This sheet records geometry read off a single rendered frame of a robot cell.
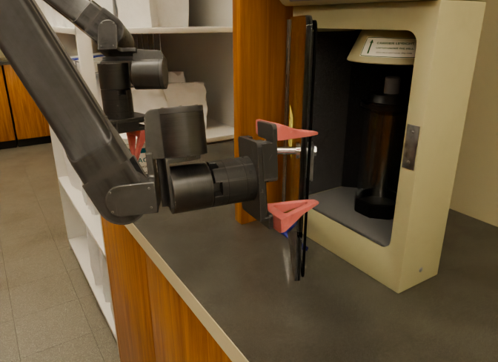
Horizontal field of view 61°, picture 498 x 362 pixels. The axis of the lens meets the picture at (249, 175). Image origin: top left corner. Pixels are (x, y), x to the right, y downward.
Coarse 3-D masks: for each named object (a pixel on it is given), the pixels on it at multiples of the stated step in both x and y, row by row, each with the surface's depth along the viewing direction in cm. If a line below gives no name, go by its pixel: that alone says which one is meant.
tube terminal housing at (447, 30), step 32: (448, 0) 57; (480, 0) 61; (416, 32) 60; (448, 32) 59; (480, 32) 63; (416, 64) 61; (448, 64) 61; (416, 96) 62; (448, 96) 64; (448, 128) 66; (416, 160) 64; (448, 160) 69; (416, 192) 66; (448, 192) 72; (320, 224) 87; (416, 224) 69; (352, 256) 81; (384, 256) 74; (416, 256) 72
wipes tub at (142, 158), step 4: (124, 136) 114; (136, 136) 114; (124, 140) 113; (136, 140) 112; (128, 144) 113; (144, 144) 113; (128, 148) 113; (144, 148) 114; (144, 152) 114; (140, 156) 114; (144, 156) 114; (140, 160) 114; (144, 160) 115; (140, 164) 115; (144, 164) 115; (156, 164) 118; (144, 168) 116
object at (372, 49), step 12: (360, 36) 74; (372, 36) 71; (384, 36) 69; (396, 36) 68; (408, 36) 68; (360, 48) 72; (372, 48) 70; (384, 48) 69; (396, 48) 68; (408, 48) 67; (348, 60) 76; (360, 60) 72; (372, 60) 70; (384, 60) 69; (396, 60) 68; (408, 60) 67
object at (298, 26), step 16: (304, 16) 55; (304, 32) 55; (304, 48) 55; (304, 64) 55; (288, 80) 82; (304, 80) 55; (288, 96) 82; (304, 96) 56; (288, 112) 81; (304, 112) 57; (304, 128) 57; (288, 144) 81; (304, 144) 58; (288, 160) 81; (304, 160) 59; (288, 176) 80; (304, 176) 60; (288, 192) 80; (304, 192) 61; (288, 240) 79
